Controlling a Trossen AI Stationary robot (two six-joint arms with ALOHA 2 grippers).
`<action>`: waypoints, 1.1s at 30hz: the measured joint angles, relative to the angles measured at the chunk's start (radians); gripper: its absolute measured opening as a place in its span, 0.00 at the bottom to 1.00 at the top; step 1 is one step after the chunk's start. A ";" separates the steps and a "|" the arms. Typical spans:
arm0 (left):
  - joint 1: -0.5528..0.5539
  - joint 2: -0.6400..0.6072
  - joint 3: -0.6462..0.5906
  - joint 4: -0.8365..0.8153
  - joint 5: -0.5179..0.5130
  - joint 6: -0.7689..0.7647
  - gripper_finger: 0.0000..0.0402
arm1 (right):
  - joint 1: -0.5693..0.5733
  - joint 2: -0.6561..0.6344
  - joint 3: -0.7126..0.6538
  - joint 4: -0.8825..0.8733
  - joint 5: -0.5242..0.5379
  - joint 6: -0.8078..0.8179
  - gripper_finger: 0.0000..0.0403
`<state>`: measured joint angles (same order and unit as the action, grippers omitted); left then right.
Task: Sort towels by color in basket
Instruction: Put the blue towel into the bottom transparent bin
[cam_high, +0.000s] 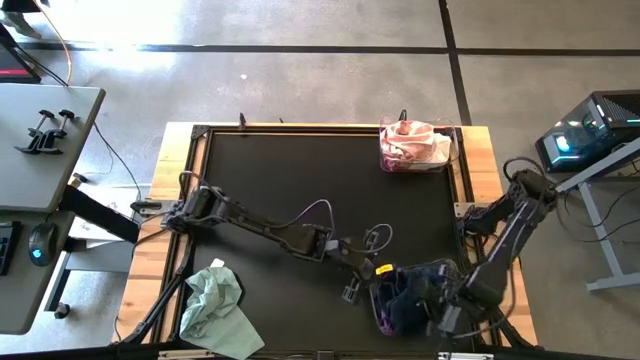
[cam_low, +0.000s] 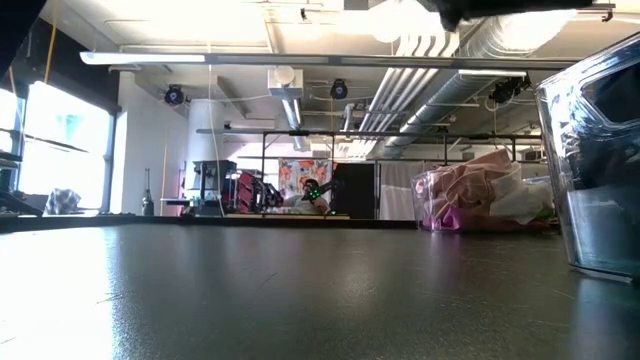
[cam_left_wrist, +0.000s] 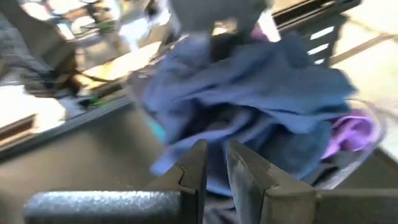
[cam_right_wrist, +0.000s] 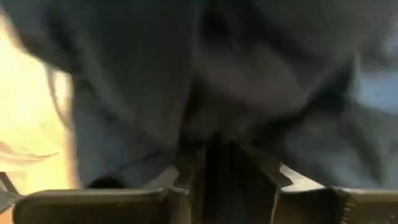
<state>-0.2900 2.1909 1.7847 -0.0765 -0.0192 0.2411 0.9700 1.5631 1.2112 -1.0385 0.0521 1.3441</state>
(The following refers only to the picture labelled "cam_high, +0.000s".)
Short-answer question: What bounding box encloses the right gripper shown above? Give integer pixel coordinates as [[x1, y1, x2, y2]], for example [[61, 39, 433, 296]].
[[419, 264, 474, 335]]

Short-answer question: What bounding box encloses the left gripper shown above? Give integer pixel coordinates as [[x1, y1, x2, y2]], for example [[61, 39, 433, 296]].
[[341, 243, 402, 306]]

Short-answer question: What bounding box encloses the black towel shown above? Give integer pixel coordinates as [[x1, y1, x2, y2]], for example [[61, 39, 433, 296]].
[[378, 266, 442, 334]]

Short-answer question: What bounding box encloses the white towel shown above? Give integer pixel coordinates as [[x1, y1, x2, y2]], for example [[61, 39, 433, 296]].
[[389, 130, 454, 169]]

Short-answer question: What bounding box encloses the pink towel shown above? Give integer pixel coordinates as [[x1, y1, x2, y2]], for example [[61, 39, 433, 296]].
[[380, 119, 437, 166]]

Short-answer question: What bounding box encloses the clear plastic bin with label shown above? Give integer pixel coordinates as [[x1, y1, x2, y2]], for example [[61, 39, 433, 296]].
[[378, 117, 461, 174]]

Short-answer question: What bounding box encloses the mint green towel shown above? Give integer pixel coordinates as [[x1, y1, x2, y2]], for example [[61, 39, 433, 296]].
[[178, 258, 266, 360]]

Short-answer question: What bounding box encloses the black computer tower with lights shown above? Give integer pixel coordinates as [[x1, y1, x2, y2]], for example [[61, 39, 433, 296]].
[[534, 89, 640, 175]]

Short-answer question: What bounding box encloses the black bar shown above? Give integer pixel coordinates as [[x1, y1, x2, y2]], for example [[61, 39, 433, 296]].
[[58, 184, 142, 245]]

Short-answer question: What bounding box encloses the black computer mouse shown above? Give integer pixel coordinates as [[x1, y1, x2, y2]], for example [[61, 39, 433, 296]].
[[28, 221, 59, 267]]

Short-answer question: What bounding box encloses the black screw clamp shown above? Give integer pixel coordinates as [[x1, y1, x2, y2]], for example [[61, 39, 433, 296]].
[[14, 108, 55, 155], [34, 108, 76, 156]]

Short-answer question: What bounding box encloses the grey low desk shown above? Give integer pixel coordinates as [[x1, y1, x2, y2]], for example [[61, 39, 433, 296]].
[[0, 209, 76, 336]]

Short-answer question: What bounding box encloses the black keyboard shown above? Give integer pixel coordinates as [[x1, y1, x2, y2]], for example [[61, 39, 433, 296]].
[[0, 221, 23, 277]]

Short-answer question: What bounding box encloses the black flat screen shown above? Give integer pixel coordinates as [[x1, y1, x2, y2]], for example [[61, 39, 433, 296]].
[[0, 27, 42, 85]]

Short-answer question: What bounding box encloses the white desk frame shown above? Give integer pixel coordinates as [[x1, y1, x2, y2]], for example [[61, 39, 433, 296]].
[[552, 137, 640, 294]]

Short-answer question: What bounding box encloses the black floor cable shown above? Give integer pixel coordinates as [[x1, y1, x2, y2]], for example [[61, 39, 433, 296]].
[[92, 122, 144, 194]]

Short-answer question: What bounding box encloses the yellow cable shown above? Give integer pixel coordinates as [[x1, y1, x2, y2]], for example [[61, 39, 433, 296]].
[[33, 0, 74, 86]]

